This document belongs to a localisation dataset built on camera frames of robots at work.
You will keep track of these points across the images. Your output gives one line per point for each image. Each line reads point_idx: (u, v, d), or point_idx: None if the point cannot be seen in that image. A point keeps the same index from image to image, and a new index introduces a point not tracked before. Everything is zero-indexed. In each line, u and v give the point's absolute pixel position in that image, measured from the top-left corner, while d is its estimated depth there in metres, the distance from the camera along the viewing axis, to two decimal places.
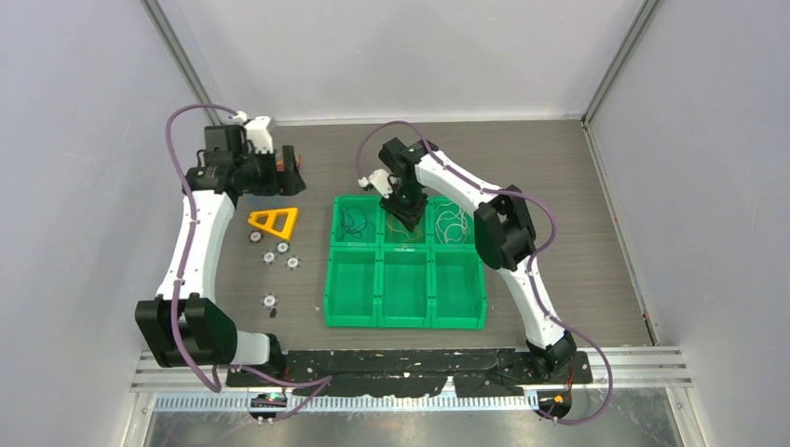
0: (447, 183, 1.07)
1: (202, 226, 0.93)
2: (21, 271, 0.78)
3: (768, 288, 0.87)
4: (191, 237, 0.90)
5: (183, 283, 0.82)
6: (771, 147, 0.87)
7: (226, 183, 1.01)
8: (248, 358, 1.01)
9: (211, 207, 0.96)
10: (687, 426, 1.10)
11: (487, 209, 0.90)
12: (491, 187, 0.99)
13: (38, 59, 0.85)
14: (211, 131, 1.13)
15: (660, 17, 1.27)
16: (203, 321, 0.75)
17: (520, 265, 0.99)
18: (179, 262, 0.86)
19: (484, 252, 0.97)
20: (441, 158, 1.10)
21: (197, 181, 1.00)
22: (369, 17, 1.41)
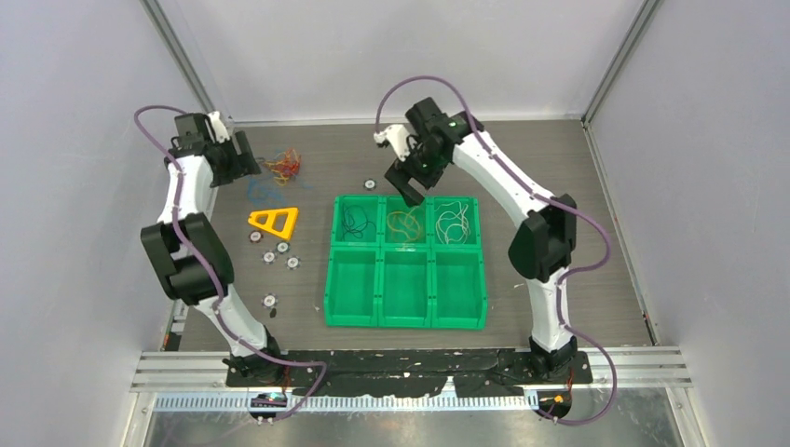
0: (492, 177, 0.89)
1: (189, 178, 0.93)
2: (22, 271, 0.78)
3: (767, 289, 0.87)
4: (180, 182, 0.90)
5: (180, 209, 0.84)
6: (770, 149, 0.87)
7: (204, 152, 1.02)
8: (243, 330, 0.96)
9: (194, 164, 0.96)
10: (687, 426, 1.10)
11: (536, 219, 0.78)
12: (544, 195, 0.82)
13: (38, 59, 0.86)
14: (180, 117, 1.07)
15: (660, 17, 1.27)
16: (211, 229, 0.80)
17: (551, 277, 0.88)
18: (172, 198, 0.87)
19: (517, 259, 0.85)
20: (487, 143, 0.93)
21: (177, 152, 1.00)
22: (369, 17, 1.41)
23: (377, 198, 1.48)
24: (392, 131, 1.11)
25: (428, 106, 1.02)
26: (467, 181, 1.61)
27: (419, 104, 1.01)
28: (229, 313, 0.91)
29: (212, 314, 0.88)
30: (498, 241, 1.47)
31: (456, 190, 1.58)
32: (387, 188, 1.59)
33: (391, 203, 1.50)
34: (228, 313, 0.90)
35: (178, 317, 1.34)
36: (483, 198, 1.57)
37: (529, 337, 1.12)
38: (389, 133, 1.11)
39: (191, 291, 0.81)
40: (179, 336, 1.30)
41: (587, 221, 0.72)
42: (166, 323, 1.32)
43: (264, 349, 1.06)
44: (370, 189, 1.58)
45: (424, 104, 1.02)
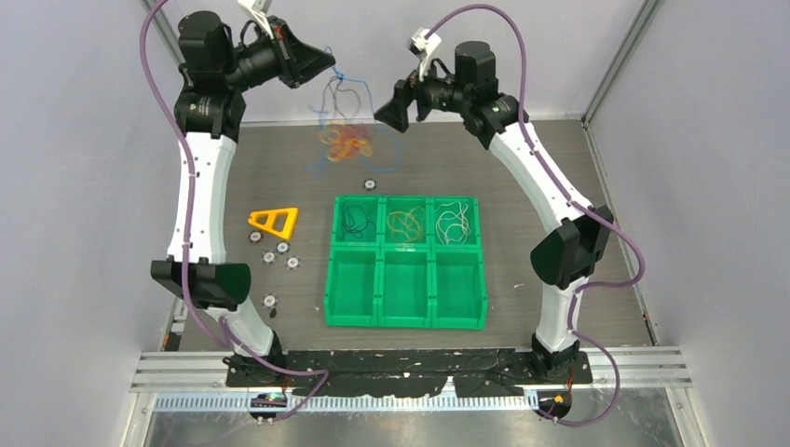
0: (530, 175, 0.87)
1: (202, 179, 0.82)
2: (22, 271, 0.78)
3: (767, 289, 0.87)
4: (192, 192, 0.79)
5: (191, 246, 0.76)
6: (769, 148, 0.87)
7: (225, 116, 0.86)
8: (249, 336, 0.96)
9: (211, 155, 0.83)
10: (687, 426, 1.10)
11: (569, 229, 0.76)
12: (582, 203, 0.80)
13: (37, 57, 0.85)
14: (186, 46, 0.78)
15: (660, 17, 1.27)
16: (221, 278, 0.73)
17: (571, 285, 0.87)
18: (184, 221, 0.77)
19: (541, 262, 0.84)
20: (531, 137, 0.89)
21: (189, 115, 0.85)
22: (368, 17, 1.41)
23: (377, 198, 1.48)
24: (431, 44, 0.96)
25: (487, 65, 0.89)
26: (467, 181, 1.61)
27: (479, 61, 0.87)
28: (238, 324, 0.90)
29: (221, 318, 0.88)
30: (498, 241, 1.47)
31: (456, 190, 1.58)
32: (387, 188, 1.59)
33: (391, 203, 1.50)
34: (235, 322, 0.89)
35: (179, 317, 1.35)
36: (483, 198, 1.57)
37: (532, 334, 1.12)
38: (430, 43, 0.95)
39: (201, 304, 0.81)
40: (179, 336, 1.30)
41: (630, 244, 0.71)
42: (166, 323, 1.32)
43: (265, 358, 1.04)
44: (370, 189, 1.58)
45: (483, 61, 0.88)
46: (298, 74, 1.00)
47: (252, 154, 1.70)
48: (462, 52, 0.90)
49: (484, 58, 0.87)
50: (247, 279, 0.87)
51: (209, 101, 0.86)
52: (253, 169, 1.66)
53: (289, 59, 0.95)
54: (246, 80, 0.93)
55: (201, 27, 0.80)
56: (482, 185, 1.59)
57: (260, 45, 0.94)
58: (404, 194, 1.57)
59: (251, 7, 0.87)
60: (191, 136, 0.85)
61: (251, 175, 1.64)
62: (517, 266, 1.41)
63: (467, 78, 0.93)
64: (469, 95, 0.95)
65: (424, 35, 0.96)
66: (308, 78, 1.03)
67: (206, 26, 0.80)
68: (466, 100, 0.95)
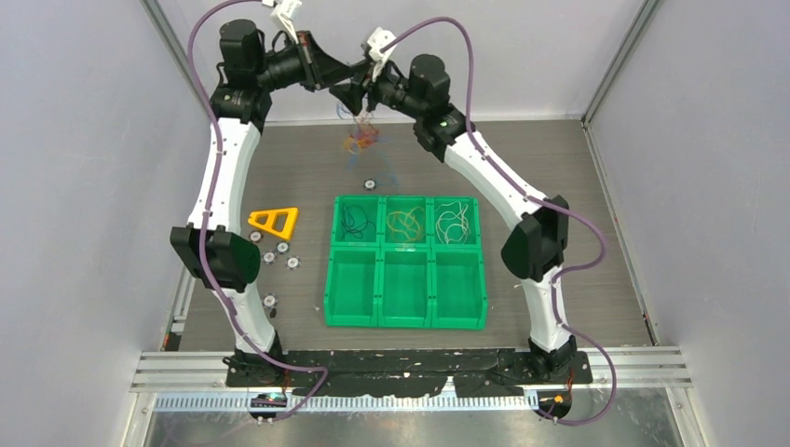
0: (486, 178, 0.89)
1: (227, 158, 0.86)
2: (22, 271, 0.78)
3: (767, 289, 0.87)
4: (217, 168, 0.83)
5: (211, 215, 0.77)
6: (770, 148, 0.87)
7: (253, 109, 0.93)
8: (250, 326, 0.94)
9: (238, 137, 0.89)
10: (687, 426, 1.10)
11: (531, 222, 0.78)
12: (538, 196, 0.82)
13: (36, 57, 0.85)
14: (225, 46, 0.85)
15: (660, 18, 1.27)
16: (234, 249, 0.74)
17: (546, 276, 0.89)
18: (207, 192, 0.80)
19: (511, 258, 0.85)
20: (480, 143, 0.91)
21: (223, 105, 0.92)
22: (369, 17, 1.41)
23: (377, 198, 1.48)
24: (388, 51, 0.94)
25: (442, 88, 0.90)
26: (467, 181, 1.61)
27: (435, 83, 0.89)
28: (242, 311, 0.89)
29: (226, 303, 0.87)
30: (498, 241, 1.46)
31: (456, 190, 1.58)
32: (387, 188, 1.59)
33: (391, 203, 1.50)
34: (239, 308, 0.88)
35: (179, 317, 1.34)
36: (483, 198, 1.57)
37: (528, 338, 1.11)
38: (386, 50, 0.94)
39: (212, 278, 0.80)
40: (179, 336, 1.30)
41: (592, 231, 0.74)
42: (166, 323, 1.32)
43: (266, 354, 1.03)
44: (370, 189, 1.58)
45: (440, 84, 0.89)
46: (317, 80, 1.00)
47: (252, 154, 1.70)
48: (418, 73, 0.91)
49: (441, 80, 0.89)
50: (258, 264, 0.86)
51: (241, 95, 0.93)
52: (253, 169, 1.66)
53: (311, 62, 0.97)
54: (273, 82, 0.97)
55: (240, 30, 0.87)
56: None
57: (287, 51, 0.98)
58: (404, 193, 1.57)
59: (282, 13, 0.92)
60: (224, 121, 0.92)
61: (251, 175, 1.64)
62: None
63: (421, 97, 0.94)
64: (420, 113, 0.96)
65: (378, 44, 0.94)
66: (329, 84, 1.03)
67: (244, 30, 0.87)
68: (417, 115, 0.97)
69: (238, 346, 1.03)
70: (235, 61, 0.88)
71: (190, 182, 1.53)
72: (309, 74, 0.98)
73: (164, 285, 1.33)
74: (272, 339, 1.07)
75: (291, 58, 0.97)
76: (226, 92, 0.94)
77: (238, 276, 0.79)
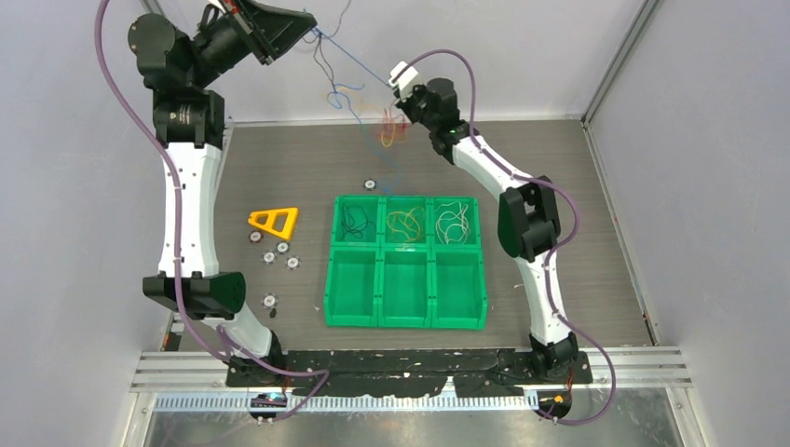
0: (481, 167, 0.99)
1: (189, 192, 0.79)
2: (23, 270, 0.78)
3: (768, 289, 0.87)
4: (179, 207, 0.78)
5: (183, 261, 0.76)
6: (770, 148, 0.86)
7: (207, 121, 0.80)
8: (246, 341, 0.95)
9: (196, 166, 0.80)
10: (687, 426, 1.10)
11: (514, 195, 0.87)
12: (523, 175, 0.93)
13: (36, 57, 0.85)
14: (147, 68, 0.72)
15: (660, 18, 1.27)
16: (212, 292, 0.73)
17: (538, 258, 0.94)
18: (174, 236, 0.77)
19: (505, 235, 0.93)
20: (479, 141, 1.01)
21: (170, 125, 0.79)
22: (369, 17, 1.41)
23: (377, 198, 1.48)
24: (406, 75, 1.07)
25: (451, 101, 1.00)
26: (467, 181, 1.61)
27: (444, 97, 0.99)
28: (235, 330, 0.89)
29: (218, 326, 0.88)
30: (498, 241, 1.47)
31: (456, 190, 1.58)
32: (387, 188, 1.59)
33: (391, 203, 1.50)
34: (234, 330, 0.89)
35: (179, 317, 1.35)
36: (483, 198, 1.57)
37: (529, 333, 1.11)
38: (402, 75, 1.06)
39: (196, 313, 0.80)
40: (179, 336, 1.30)
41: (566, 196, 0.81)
42: (166, 323, 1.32)
43: (265, 358, 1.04)
44: (370, 189, 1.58)
45: (447, 98, 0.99)
46: (265, 47, 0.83)
47: (253, 154, 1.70)
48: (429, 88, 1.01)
49: (448, 95, 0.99)
50: (242, 289, 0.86)
51: (189, 107, 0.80)
52: (253, 169, 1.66)
53: (251, 31, 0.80)
54: (216, 67, 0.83)
55: (156, 41, 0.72)
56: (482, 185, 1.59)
57: (219, 26, 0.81)
58: (404, 193, 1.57)
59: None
60: (173, 145, 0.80)
61: (251, 175, 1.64)
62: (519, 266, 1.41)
63: (433, 109, 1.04)
64: (433, 122, 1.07)
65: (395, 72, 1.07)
66: (282, 48, 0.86)
67: (161, 37, 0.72)
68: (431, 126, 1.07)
69: (234, 353, 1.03)
70: (166, 76, 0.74)
71: None
72: (254, 46, 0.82)
73: None
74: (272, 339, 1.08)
75: (227, 35, 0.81)
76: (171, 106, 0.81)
77: (221, 310, 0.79)
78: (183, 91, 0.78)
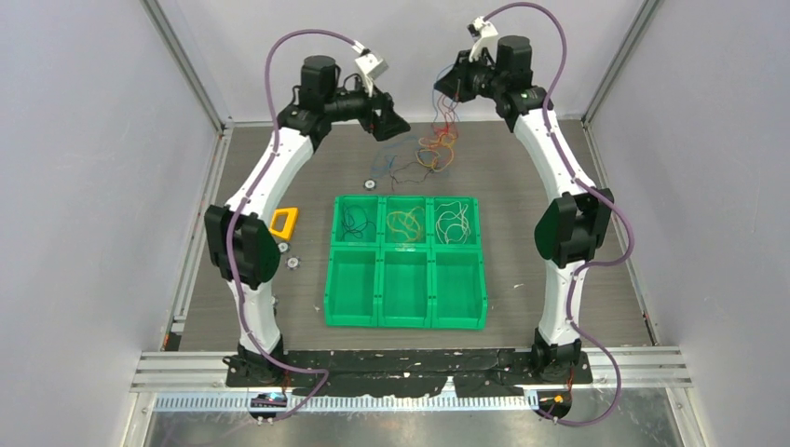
0: (541, 149, 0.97)
1: (279, 160, 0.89)
2: (22, 271, 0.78)
3: (768, 289, 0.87)
4: (267, 165, 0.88)
5: (248, 202, 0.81)
6: (769, 148, 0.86)
7: (315, 130, 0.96)
8: (256, 324, 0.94)
9: (295, 145, 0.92)
10: (687, 426, 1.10)
11: (568, 203, 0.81)
12: (585, 182, 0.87)
13: (38, 56, 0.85)
14: (305, 72, 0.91)
15: (660, 19, 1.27)
16: (257, 238, 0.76)
17: (568, 266, 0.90)
18: (251, 182, 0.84)
19: (542, 231, 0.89)
20: (551, 121, 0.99)
21: (288, 119, 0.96)
22: (369, 17, 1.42)
23: (378, 198, 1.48)
24: (487, 31, 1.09)
25: (524, 57, 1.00)
26: (467, 181, 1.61)
27: (517, 51, 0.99)
28: (251, 306, 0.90)
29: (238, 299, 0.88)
30: (498, 241, 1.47)
31: (456, 190, 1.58)
32: (387, 188, 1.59)
33: (391, 203, 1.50)
34: (250, 304, 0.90)
35: (178, 317, 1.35)
36: (483, 198, 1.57)
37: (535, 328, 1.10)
38: (485, 32, 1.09)
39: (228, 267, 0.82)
40: (179, 337, 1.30)
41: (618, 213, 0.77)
42: (166, 323, 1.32)
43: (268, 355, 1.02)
44: (370, 189, 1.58)
45: (521, 52, 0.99)
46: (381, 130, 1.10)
47: (252, 154, 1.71)
48: (503, 42, 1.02)
49: (522, 49, 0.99)
50: (277, 265, 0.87)
51: (307, 115, 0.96)
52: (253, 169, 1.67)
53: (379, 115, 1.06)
54: (337, 115, 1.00)
55: (321, 61, 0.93)
56: (482, 186, 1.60)
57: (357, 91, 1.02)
58: (404, 193, 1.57)
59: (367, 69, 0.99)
60: (283, 129, 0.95)
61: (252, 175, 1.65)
62: (518, 266, 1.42)
63: (504, 65, 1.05)
64: (502, 81, 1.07)
65: (483, 21, 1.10)
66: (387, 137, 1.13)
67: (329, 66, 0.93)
68: (499, 85, 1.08)
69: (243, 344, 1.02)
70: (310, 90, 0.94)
71: (189, 183, 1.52)
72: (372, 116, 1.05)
73: (164, 285, 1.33)
74: (278, 340, 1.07)
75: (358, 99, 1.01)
76: (294, 110, 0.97)
77: (252, 272, 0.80)
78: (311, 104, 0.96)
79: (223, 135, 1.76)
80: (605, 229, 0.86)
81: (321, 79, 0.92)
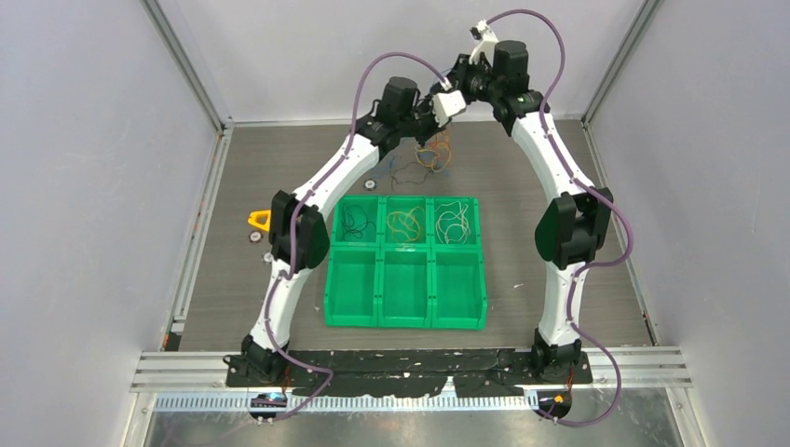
0: (538, 151, 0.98)
1: (347, 163, 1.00)
2: (20, 272, 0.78)
3: (768, 289, 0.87)
4: (337, 164, 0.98)
5: (312, 195, 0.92)
6: (770, 148, 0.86)
7: (384, 142, 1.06)
8: (278, 313, 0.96)
9: (365, 154, 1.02)
10: (687, 426, 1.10)
11: (568, 202, 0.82)
12: (583, 182, 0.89)
13: (37, 56, 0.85)
14: (389, 89, 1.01)
15: (660, 19, 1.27)
16: (316, 228, 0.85)
17: (568, 267, 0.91)
18: (320, 177, 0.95)
19: (542, 232, 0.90)
20: (547, 123, 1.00)
21: (365, 128, 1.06)
22: (369, 17, 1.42)
23: (377, 198, 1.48)
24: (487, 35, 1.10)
25: (520, 62, 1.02)
26: (466, 181, 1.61)
27: (513, 56, 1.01)
28: (283, 291, 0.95)
29: (275, 279, 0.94)
30: (498, 241, 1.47)
31: (456, 190, 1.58)
32: (387, 188, 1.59)
33: (391, 203, 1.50)
34: (283, 289, 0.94)
35: (178, 317, 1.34)
36: (482, 198, 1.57)
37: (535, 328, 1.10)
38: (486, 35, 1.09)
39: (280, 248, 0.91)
40: (179, 337, 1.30)
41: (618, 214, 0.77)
42: (166, 323, 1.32)
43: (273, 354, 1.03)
44: (370, 189, 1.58)
45: (518, 59, 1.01)
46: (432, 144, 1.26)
47: (252, 154, 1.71)
48: (498, 47, 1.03)
49: (517, 54, 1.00)
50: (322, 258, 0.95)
51: (382, 127, 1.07)
52: (253, 169, 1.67)
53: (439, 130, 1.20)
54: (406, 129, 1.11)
55: (404, 83, 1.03)
56: (482, 186, 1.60)
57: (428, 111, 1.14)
58: (404, 194, 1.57)
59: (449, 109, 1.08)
60: (358, 137, 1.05)
61: (251, 175, 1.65)
62: (519, 266, 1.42)
63: (500, 70, 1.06)
64: (498, 85, 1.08)
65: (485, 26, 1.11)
66: None
67: (412, 88, 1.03)
68: (496, 89, 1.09)
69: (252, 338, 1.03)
70: (390, 107, 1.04)
71: (189, 183, 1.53)
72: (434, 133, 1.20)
73: (164, 285, 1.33)
74: (285, 344, 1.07)
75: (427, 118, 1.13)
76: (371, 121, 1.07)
77: (302, 258, 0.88)
78: (388, 119, 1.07)
79: (223, 135, 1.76)
80: (606, 229, 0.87)
81: (402, 98, 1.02)
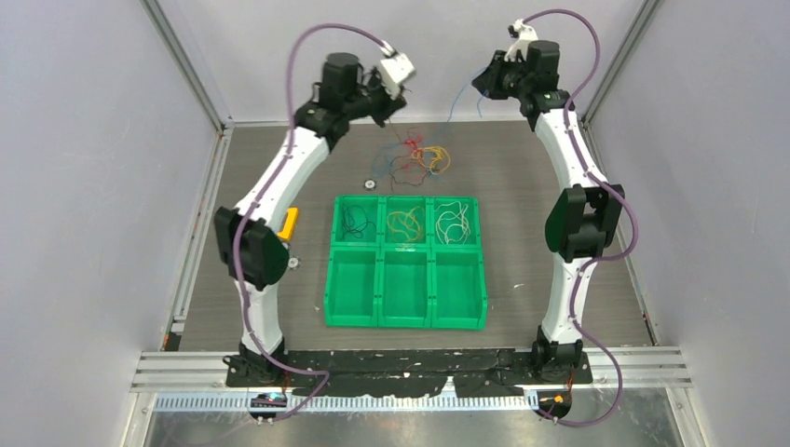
0: (558, 145, 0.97)
1: (292, 163, 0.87)
2: (21, 272, 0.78)
3: (768, 290, 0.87)
4: (280, 167, 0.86)
5: (258, 206, 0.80)
6: (769, 148, 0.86)
7: (331, 131, 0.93)
8: (259, 328, 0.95)
9: (308, 148, 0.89)
10: (686, 426, 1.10)
11: (578, 193, 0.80)
12: (597, 176, 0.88)
13: (37, 57, 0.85)
14: (327, 70, 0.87)
15: (660, 19, 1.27)
16: (265, 244, 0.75)
17: (575, 262, 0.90)
18: (262, 185, 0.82)
19: (551, 220, 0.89)
20: (569, 118, 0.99)
21: (306, 117, 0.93)
22: (370, 17, 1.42)
23: (378, 198, 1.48)
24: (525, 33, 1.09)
25: (551, 60, 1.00)
26: (467, 181, 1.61)
27: (544, 53, 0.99)
28: (255, 309, 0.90)
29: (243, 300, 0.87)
30: (498, 241, 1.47)
31: (456, 190, 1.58)
32: (387, 188, 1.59)
33: (391, 203, 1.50)
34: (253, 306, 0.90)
35: (178, 317, 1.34)
36: (482, 198, 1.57)
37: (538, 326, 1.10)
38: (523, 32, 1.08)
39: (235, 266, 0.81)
40: (179, 336, 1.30)
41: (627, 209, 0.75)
42: (166, 323, 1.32)
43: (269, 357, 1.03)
44: (370, 189, 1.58)
45: (549, 55, 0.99)
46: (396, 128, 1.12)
47: (252, 154, 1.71)
48: (531, 44, 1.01)
49: (550, 51, 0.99)
50: (283, 266, 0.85)
51: (325, 114, 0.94)
52: (253, 169, 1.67)
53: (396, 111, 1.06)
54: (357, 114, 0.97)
55: (343, 60, 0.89)
56: (482, 185, 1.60)
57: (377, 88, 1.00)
58: (404, 194, 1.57)
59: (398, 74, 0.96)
60: (299, 128, 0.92)
61: (251, 175, 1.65)
62: (519, 266, 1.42)
63: (531, 66, 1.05)
64: (527, 81, 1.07)
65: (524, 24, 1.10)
66: None
67: (352, 64, 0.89)
68: (524, 86, 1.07)
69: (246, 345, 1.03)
70: (331, 89, 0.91)
71: (189, 183, 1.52)
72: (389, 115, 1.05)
73: (163, 285, 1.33)
74: (280, 342, 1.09)
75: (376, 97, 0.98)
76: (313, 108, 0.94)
77: (260, 275, 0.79)
78: (331, 104, 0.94)
79: (223, 135, 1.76)
80: (615, 226, 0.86)
81: (344, 77, 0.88)
